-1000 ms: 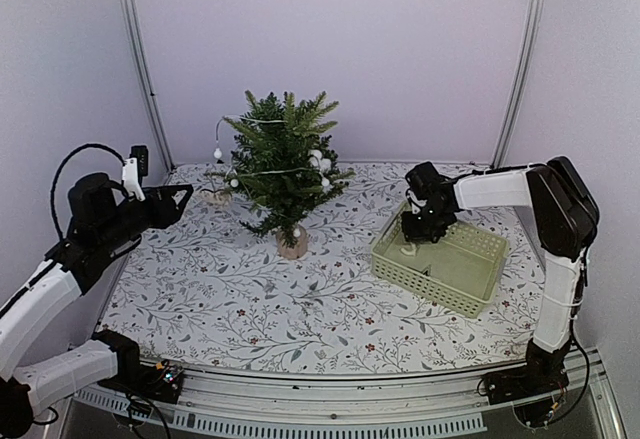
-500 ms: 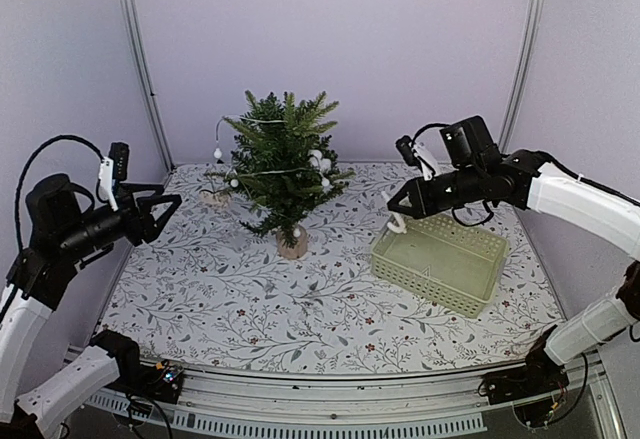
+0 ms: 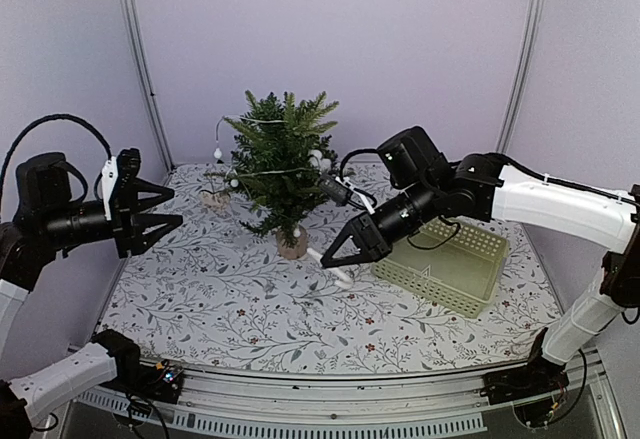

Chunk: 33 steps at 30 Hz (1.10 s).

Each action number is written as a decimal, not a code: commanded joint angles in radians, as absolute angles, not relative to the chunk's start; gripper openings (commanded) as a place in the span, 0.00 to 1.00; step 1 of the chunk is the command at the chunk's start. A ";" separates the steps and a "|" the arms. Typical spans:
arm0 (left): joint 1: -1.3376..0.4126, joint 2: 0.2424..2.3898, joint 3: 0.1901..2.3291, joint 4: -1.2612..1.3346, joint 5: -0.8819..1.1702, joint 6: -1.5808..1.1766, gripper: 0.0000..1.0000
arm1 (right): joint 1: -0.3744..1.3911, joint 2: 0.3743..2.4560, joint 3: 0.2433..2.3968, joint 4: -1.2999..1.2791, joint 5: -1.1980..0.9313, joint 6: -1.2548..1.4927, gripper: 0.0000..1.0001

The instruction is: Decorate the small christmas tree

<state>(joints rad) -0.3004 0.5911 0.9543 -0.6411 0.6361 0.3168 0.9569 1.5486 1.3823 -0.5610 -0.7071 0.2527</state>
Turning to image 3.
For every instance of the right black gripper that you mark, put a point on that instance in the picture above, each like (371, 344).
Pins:
(372, 244)

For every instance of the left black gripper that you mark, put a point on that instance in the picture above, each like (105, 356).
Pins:
(125, 193)

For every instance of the white candy cane ornament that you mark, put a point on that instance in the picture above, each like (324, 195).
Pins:
(341, 279)

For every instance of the silver glitter star ornament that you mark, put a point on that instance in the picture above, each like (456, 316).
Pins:
(425, 279)

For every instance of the wooden heart ornament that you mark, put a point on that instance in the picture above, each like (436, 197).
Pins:
(214, 200)

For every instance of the white ball light garland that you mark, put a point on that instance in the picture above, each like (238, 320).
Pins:
(276, 164)

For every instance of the pale green plastic basket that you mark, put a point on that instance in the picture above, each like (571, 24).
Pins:
(466, 263)

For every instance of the small green christmas tree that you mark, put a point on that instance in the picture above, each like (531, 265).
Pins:
(286, 103)

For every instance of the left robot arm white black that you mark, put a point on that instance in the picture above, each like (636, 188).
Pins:
(40, 377)

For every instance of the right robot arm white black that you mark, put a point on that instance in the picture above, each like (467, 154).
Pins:
(491, 187)

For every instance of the floral white tablecloth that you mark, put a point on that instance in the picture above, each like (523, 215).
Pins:
(213, 294)

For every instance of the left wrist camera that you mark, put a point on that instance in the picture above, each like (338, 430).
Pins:
(116, 172)

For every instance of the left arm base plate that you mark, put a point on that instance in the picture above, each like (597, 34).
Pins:
(162, 382)

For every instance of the front aluminium rail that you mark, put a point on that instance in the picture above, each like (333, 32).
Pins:
(226, 403)

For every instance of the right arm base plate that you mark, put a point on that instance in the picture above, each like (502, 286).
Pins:
(521, 383)

